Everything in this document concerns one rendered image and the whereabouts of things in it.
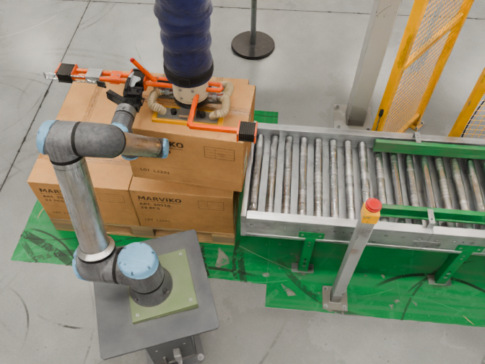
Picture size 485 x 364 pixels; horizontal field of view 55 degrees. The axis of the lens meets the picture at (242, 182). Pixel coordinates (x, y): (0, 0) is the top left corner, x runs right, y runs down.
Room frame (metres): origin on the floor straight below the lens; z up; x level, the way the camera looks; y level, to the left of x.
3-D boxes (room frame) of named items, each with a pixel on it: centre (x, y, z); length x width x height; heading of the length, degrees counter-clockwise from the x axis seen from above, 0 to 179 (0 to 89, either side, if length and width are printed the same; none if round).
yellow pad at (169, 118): (1.57, 0.26, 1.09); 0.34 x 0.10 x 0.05; 83
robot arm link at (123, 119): (1.38, 0.53, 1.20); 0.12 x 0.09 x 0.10; 174
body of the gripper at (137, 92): (1.55, 0.51, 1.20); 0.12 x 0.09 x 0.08; 174
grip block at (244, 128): (1.37, -0.02, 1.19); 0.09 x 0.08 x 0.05; 173
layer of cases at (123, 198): (2.01, 0.60, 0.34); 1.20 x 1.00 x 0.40; 84
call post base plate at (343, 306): (1.09, -0.56, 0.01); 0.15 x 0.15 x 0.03; 84
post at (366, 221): (1.09, -0.56, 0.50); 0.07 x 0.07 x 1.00; 84
